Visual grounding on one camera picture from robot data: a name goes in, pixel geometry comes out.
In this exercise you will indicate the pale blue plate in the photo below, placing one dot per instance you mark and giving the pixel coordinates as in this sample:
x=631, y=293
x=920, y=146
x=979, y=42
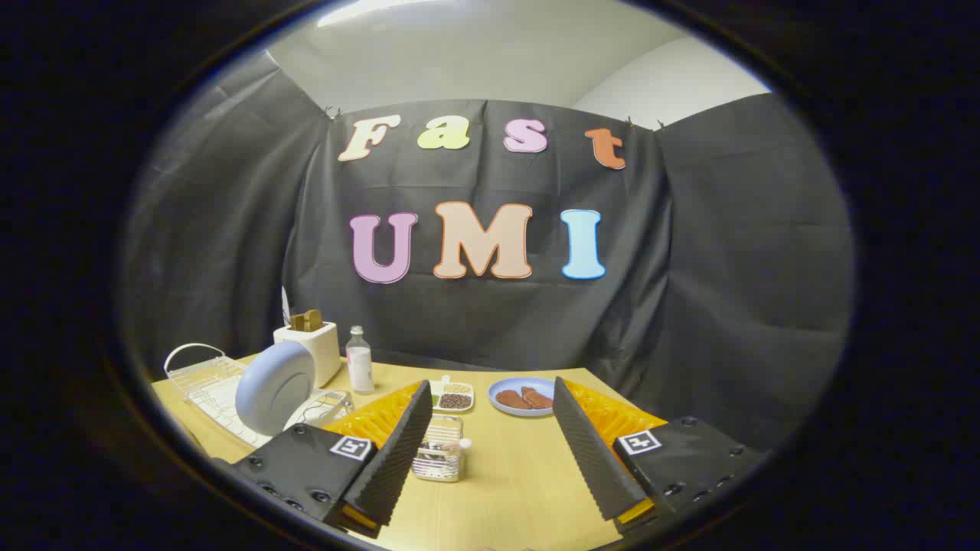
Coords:
x=272, y=386

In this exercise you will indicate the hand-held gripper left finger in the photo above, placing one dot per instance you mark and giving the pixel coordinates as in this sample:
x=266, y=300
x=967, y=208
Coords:
x=398, y=451

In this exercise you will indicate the brown toast slice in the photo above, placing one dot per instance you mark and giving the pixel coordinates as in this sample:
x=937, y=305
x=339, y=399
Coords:
x=306, y=320

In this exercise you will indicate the white sectioned dish with beans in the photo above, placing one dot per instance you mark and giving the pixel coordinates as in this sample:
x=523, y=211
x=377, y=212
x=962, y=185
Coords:
x=455, y=399

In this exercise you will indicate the clear bottle with white label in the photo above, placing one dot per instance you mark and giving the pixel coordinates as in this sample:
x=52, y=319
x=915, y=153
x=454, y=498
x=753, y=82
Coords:
x=360, y=367

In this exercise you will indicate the blue plate with meat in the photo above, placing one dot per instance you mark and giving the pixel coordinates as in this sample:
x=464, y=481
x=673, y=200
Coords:
x=509, y=385

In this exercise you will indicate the black backdrop cloth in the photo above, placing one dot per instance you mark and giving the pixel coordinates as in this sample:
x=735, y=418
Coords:
x=498, y=314

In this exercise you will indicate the brown meat piece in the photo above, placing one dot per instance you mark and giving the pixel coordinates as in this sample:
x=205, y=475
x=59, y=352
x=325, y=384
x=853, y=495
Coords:
x=511, y=399
x=538, y=399

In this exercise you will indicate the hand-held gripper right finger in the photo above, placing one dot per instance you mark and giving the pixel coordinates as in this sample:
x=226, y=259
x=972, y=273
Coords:
x=589, y=451

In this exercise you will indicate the white toaster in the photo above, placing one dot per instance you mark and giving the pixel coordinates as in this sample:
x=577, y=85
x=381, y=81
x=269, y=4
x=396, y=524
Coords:
x=321, y=352

